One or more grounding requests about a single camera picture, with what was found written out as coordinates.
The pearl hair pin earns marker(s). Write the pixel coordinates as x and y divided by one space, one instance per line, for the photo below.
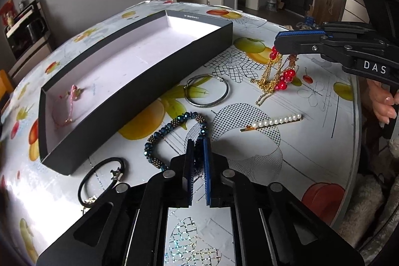
268 123

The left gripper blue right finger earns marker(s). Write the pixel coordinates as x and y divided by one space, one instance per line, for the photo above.
207 168

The wooden chair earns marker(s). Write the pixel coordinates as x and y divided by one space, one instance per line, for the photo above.
6 85

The right hand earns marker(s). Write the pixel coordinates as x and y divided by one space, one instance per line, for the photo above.
382 101

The gold chain red beads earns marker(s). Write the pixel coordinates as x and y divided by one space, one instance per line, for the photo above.
279 73

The black shallow cardboard box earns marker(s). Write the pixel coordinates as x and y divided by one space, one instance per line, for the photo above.
101 90

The fruit pattern tablecloth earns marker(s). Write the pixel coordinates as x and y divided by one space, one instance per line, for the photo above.
315 159

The grey cabinet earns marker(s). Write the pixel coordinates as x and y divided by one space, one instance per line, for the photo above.
29 60

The red snack bag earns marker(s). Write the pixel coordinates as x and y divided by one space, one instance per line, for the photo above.
5 9

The water bottle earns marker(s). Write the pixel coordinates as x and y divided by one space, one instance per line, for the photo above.
272 5

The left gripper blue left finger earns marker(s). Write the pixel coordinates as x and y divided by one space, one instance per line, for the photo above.
188 172

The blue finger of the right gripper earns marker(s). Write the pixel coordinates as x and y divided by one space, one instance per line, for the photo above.
298 42

